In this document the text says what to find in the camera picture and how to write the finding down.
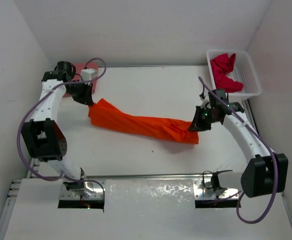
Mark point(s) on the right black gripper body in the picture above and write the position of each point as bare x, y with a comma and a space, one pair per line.
201, 118

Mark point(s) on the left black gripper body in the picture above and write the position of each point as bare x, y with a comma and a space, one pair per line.
81, 92

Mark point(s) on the salmon pink t shirt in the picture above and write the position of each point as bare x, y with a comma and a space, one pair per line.
81, 66

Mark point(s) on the orange t shirt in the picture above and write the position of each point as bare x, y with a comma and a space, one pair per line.
104, 115

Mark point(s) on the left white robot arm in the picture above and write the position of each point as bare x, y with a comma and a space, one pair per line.
42, 136

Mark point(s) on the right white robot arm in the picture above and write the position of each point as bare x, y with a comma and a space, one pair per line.
266, 170

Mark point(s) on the magenta crumpled t shirt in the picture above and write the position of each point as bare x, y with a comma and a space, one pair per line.
221, 66

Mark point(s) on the white plastic basket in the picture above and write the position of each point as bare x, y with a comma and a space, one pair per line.
243, 72

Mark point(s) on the white foam front board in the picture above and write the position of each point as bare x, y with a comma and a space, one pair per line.
141, 210

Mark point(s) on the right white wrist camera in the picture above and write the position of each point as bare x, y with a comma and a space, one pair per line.
205, 103

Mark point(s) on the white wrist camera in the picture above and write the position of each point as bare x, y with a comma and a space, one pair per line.
89, 74
205, 103

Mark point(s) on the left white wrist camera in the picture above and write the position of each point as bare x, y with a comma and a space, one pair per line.
89, 74

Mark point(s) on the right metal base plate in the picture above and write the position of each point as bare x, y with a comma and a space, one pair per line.
202, 193

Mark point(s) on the metal base plate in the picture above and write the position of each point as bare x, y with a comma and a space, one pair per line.
92, 190
202, 193

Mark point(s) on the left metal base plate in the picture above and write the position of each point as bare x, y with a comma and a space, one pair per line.
92, 190

